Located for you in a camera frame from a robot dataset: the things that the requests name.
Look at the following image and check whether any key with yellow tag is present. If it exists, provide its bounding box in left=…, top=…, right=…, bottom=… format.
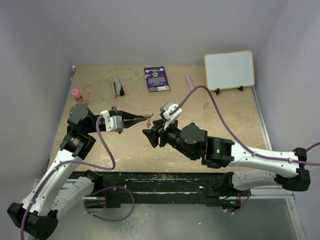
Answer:
left=146, top=118, right=152, bottom=128

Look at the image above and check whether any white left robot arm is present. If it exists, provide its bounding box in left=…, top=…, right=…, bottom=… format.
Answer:
left=7, top=104, right=152, bottom=240

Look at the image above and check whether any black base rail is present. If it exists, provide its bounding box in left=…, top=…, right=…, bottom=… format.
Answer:
left=69, top=170, right=251, bottom=210

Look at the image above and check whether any grey black stapler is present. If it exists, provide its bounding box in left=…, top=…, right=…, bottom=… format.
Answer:
left=111, top=76, right=125, bottom=98

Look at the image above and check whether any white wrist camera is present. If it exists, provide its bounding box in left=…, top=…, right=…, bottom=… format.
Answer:
left=160, top=101, right=182, bottom=131
left=100, top=110, right=124, bottom=133

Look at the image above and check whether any small whiteboard on stand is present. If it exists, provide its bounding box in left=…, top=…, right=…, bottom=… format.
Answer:
left=204, top=50, right=256, bottom=95

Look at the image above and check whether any pink eraser stick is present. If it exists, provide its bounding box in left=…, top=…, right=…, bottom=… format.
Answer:
left=185, top=75, right=194, bottom=90

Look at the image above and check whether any pink capped small bottle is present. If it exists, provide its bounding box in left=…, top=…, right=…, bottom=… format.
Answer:
left=71, top=88, right=87, bottom=105

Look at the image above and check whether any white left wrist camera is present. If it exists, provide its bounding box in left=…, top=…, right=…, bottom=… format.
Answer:
left=100, top=110, right=124, bottom=133

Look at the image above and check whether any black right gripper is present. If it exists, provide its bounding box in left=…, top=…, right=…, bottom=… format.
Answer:
left=142, top=116, right=197, bottom=161

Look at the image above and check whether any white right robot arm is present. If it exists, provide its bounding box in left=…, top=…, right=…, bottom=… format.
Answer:
left=142, top=120, right=311, bottom=196

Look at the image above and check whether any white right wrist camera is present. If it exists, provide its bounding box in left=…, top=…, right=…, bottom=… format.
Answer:
left=160, top=101, right=182, bottom=131

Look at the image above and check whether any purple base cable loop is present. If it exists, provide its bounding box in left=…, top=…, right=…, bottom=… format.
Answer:
left=83, top=184, right=135, bottom=222

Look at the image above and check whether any purple printed card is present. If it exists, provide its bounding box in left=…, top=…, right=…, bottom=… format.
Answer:
left=143, top=66, right=170, bottom=93

